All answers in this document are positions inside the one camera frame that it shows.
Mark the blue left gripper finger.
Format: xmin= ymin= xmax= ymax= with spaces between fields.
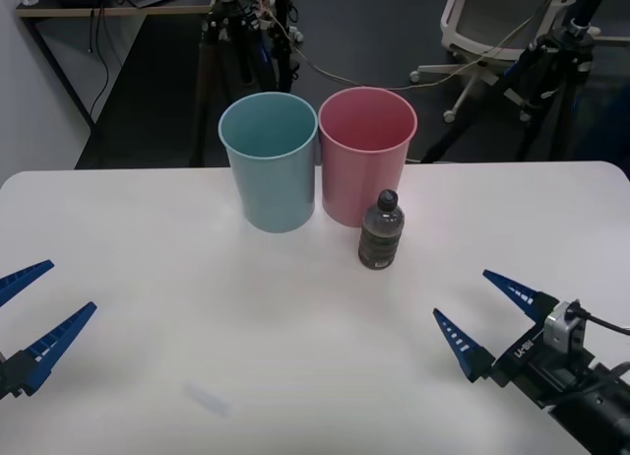
xmin=0 ymin=259 xmax=56 ymax=309
xmin=1 ymin=301 xmax=98 ymax=400

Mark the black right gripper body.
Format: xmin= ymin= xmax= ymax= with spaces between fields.
xmin=483 ymin=320 xmax=599 ymax=410

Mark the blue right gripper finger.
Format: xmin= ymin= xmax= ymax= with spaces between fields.
xmin=432 ymin=307 xmax=496 ymax=383
xmin=481 ymin=269 xmax=561 ymax=324

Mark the dark plastic bottle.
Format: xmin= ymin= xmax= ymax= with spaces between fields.
xmin=357 ymin=188 xmax=407 ymax=271

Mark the pink plastic bin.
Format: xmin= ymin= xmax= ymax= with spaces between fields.
xmin=317 ymin=86 xmax=419 ymax=228

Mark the pale blue plastic bin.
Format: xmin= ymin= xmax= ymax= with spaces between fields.
xmin=218 ymin=92 xmax=318 ymax=235

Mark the dark desk with wooden edge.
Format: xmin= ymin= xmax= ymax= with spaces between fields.
xmin=14 ymin=0 xmax=219 ymax=170

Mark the white office chair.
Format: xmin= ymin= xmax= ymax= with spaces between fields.
xmin=409 ymin=0 xmax=568 ymax=125

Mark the black tripod with white clamps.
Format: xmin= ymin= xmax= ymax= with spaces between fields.
xmin=196 ymin=0 xmax=304 ymax=168

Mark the black hanging cable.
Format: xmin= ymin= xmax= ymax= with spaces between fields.
xmin=87 ymin=6 xmax=111 ymax=127

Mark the beige cable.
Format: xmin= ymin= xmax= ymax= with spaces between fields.
xmin=255 ymin=0 xmax=573 ymax=92

